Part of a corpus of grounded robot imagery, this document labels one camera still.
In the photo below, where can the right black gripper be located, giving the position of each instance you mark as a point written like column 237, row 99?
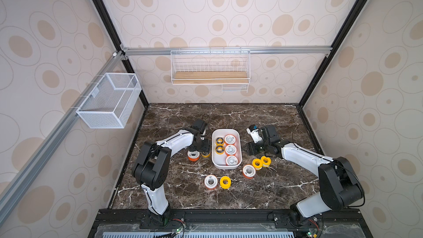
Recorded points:
column 257, row 147

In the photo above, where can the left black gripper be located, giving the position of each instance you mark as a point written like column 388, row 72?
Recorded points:
column 206, row 147

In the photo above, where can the orange white tape roll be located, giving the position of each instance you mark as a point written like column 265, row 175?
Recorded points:
column 211, row 182
column 232, row 160
column 230, row 139
column 230, row 150
column 249, row 171
column 193, row 156

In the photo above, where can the yellow black label tape roll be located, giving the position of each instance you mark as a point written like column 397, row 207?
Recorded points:
column 219, row 141
column 205, row 155
column 220, row 149

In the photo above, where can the white plastic storage box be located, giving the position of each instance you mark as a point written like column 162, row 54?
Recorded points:
column 219, row 160

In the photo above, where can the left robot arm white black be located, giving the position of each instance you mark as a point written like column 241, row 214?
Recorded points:
column 152, row 164

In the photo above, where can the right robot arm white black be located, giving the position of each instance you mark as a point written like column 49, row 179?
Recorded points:
column 339, row 186

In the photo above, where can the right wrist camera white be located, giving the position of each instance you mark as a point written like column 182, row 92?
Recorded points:
column 254, row 132

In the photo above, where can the white wire shelf wooden board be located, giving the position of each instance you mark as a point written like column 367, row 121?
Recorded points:
column 230, row 71

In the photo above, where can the white mesh wire basket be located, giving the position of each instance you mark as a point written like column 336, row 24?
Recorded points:
column 110, row 103

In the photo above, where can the aluminium rail back wall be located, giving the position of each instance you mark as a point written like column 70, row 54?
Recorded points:
column 227, row 50

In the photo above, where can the aluminium rail wall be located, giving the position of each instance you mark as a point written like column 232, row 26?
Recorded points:
column 33, row 167
column 227, row 50

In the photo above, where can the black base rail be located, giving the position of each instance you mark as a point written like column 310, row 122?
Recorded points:
column 227, row 223

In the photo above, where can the aluminium rail left wall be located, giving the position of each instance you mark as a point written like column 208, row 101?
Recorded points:
column 33, row 167

